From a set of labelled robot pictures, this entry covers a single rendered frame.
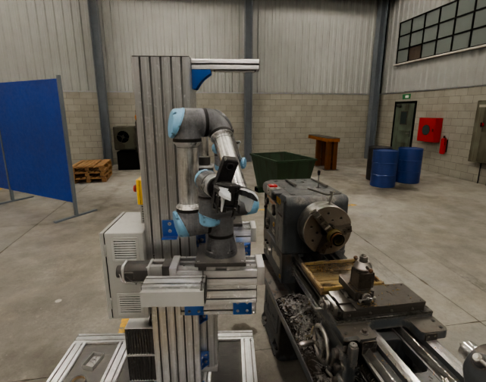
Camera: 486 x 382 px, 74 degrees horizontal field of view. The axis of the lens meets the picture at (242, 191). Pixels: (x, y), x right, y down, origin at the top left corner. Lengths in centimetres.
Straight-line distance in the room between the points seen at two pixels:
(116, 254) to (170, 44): 1056
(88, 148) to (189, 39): 501
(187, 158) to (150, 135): 30
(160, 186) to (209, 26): 1068
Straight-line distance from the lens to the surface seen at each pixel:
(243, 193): 89
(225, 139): 128
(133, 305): 181
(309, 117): 1255
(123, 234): 165
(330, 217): 204
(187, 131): 129
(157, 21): 1209
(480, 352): 120
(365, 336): 152
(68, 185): 631
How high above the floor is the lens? 180
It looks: 14 degrees down
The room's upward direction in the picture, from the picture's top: straight up
